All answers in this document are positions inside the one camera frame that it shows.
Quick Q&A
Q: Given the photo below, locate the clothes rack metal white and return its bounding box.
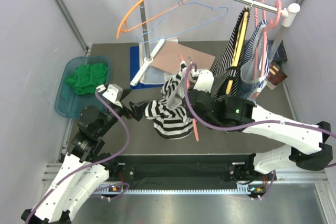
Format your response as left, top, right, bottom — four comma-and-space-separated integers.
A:
130, 0, 301, 87

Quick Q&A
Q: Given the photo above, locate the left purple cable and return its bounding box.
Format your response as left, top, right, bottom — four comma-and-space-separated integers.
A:
25, 87, 130, 223

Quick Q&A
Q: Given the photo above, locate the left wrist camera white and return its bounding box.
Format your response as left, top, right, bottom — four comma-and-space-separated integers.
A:
96, 84, 123, 108

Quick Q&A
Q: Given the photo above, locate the blue mat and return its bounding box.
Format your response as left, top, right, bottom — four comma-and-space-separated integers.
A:
130, 46, 164, 90

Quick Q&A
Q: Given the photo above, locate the light blue wire hanger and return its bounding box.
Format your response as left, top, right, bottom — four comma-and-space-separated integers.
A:
136, 0, 229, 44

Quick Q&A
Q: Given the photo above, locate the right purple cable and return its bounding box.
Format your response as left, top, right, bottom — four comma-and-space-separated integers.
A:
183, 62, 336, 201

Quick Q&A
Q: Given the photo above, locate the dark blue book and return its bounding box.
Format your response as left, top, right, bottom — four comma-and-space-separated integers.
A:
268, 40, 288, 62

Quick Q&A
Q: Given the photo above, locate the black white striped tank top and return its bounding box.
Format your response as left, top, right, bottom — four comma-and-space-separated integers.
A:
144, 60, 193, 140

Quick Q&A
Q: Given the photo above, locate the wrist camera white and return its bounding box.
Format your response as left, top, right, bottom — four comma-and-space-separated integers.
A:
191, 69, 214, 93
96, 84, 123, 108

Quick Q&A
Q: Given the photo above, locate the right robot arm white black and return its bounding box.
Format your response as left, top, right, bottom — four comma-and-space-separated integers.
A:
185, 89, 335, 180

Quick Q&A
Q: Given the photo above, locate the orange plastic hanger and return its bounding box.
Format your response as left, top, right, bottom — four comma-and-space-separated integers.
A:
116, 0, 191, 39

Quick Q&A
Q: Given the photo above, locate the brown wooden box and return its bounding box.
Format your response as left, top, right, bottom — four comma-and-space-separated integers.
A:
266, 62, 288, 90

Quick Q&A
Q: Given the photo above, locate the grey slotted cable duct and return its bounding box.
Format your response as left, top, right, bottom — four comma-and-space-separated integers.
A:
94, 183, 253, 195

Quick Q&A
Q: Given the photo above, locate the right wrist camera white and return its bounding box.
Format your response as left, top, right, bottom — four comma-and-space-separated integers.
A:
191, 69, 214, 93

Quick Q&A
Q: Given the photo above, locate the pink brown board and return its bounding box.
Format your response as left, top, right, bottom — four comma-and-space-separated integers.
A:
152, 41, 215, 74

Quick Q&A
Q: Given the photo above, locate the teal plastic bin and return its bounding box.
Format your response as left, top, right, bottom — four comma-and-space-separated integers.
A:
55, 56, 111, 119

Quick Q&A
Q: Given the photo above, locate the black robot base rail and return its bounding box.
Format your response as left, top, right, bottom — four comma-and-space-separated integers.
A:
102, 154, 271, 182

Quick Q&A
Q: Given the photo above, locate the yellow black hanger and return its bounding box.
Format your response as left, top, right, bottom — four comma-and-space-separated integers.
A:
225, 6, 250, 95

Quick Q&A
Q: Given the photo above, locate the green cloth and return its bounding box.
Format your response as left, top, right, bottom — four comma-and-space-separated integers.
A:
65, 63, 108, 95

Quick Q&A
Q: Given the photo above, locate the purple cable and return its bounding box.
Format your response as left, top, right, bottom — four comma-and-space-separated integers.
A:
183, 62, 336, 201
25, 87, 130, 223

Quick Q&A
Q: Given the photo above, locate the blue white striped garment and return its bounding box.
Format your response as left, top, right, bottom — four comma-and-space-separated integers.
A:
238, 28, 270, 102

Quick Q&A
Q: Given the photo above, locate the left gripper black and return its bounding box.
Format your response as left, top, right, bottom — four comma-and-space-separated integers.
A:
97, 88, 149, 137

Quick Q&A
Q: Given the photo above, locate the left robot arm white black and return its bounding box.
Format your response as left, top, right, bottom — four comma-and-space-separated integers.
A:
21, 84, 148, 223

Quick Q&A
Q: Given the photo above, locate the thin striped black white garment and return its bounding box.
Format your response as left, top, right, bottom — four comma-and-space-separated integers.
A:
210, 7, 250, 100

